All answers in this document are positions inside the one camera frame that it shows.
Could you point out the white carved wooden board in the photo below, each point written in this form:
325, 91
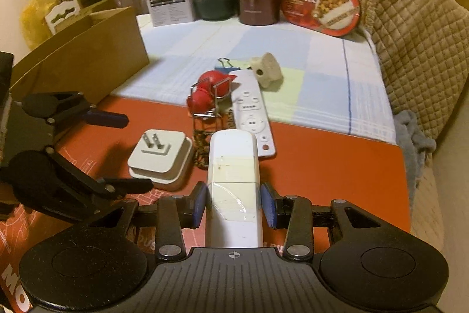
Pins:
60, 13

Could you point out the blue checked tablecloth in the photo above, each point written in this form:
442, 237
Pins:
329, 83

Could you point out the quilted beige chair cover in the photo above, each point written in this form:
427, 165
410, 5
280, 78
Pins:
422, 46

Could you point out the blue binder clip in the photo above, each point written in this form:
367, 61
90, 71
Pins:
225, 66

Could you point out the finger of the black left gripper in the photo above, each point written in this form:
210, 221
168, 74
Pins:
46, 182
64, 109

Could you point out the open cardboard box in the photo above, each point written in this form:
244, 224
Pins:
94, 56

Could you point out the white remote control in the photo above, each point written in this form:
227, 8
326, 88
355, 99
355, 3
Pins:
249, 110

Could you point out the white rectangular device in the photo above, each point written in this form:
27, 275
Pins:
234, 215

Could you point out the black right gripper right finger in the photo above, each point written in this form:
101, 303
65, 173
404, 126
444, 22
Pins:
359, 258

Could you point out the grey cloth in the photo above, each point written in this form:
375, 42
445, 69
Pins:
415, 146

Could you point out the red toy figure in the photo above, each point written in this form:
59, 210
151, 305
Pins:
210, 85

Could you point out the yellow plastic bag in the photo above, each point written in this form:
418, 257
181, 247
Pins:
34, 27

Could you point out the red oval food package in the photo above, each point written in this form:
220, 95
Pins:
331, 17

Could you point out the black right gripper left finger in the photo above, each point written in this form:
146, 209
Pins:
104, 260

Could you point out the white power adapter plug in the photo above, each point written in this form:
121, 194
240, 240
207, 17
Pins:
162, 156

